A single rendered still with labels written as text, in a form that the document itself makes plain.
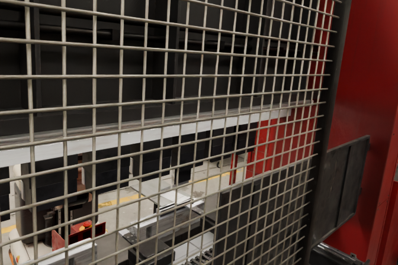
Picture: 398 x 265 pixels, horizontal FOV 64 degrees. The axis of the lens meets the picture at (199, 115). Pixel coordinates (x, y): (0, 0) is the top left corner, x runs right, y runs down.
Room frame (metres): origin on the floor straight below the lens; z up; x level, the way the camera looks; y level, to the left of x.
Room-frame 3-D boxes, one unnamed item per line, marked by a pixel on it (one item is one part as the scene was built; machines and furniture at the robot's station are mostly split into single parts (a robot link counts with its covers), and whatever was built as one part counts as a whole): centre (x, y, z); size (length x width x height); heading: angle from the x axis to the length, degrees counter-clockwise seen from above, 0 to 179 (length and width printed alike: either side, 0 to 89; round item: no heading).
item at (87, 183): (1.11, 0.33, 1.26); 0.15 x 0.09 x 0.17; 135
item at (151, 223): (1.33, 0.10, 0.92); 0.39 x 0.06 x 0.10; 135
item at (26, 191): (0.97, 0.47, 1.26); 0.15 x 0.09 x 0.17; 135
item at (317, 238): (1.18, -0.47, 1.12); 1.13 x 0.02 x 0.44; 135
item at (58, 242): (1.40, 0.54, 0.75); 0.20 x 0.16 x 0.18; 137
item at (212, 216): (1.26, -0.06, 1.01); 0.26 x 0.12 x 0.05; 45
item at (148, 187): (1.48, 0.17, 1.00); 0.26 x 0.18 x 0.01; 45
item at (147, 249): (1.02, 0.18, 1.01); 0.26 x 0.12 x 0.05; 45
